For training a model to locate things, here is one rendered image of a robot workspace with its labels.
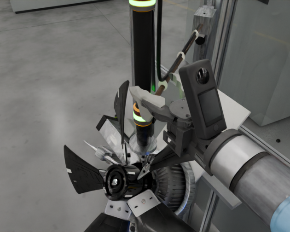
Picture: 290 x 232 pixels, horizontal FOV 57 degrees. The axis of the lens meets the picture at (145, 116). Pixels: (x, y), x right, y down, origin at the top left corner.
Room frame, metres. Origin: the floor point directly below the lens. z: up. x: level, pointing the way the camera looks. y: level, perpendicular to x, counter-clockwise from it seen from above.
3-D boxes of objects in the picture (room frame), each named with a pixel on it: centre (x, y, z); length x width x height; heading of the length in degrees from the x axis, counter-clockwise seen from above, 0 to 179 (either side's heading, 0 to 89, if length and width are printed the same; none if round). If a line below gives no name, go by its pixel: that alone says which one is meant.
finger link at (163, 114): (0.35, -0.03, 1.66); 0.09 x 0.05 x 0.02; 54
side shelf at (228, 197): (0.86, -0.40, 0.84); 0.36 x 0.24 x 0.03; 33
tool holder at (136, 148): (0.47, 0.00, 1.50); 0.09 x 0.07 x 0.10; 158
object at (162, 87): (0.74, -0.11, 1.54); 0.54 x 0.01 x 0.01; 158
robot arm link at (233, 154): (0.26, -0.14, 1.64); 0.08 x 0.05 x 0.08; 123
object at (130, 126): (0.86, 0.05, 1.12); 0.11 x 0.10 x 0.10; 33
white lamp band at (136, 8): (0.46, 0.00, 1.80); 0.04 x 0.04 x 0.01
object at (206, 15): (1.04, -0.23, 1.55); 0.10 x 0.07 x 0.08; 158
